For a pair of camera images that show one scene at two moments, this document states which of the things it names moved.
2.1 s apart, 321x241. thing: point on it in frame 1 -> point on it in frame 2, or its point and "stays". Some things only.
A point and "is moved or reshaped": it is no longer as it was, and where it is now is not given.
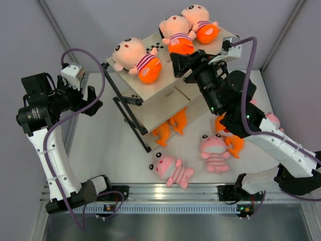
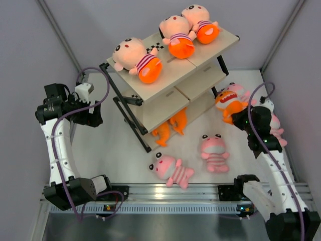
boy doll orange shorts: [175, 30] stays
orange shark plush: [234, 143] is moved or reshaped
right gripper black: [199, 62] -> [237, 117]
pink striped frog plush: [214, 150] stays
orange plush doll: [131, 53] stays
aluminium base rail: [198, 194] stays
